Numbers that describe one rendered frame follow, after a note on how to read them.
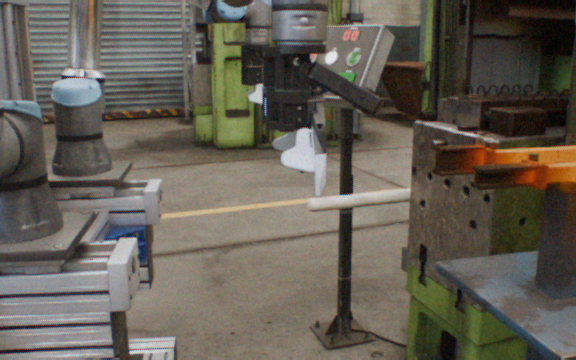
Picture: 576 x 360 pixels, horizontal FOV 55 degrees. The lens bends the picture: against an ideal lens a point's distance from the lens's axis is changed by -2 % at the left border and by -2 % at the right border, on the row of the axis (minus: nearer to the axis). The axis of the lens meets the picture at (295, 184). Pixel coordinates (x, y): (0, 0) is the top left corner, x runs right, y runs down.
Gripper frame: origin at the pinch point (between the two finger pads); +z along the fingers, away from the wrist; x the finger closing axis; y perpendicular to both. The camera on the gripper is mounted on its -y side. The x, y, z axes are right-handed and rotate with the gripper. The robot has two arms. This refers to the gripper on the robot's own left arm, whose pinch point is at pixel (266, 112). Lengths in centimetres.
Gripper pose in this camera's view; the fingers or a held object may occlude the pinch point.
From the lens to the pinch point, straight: 170.9
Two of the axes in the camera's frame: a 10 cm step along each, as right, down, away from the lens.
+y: -9.9, 0.3, -1.2
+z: 0.0, 9.7, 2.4
